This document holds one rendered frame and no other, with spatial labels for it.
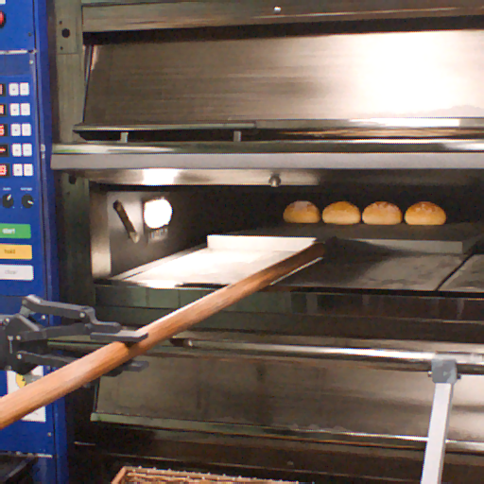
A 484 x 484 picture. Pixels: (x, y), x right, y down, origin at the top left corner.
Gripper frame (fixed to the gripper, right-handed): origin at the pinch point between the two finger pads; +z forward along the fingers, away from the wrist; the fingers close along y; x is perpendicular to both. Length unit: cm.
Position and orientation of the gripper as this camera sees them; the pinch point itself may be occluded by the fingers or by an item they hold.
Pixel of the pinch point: (120, 350)
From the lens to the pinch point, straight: 153.5
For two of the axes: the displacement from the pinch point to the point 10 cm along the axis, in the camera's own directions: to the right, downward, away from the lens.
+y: 0.2, 9.9, 1.4
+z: 9.4, 0.3, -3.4
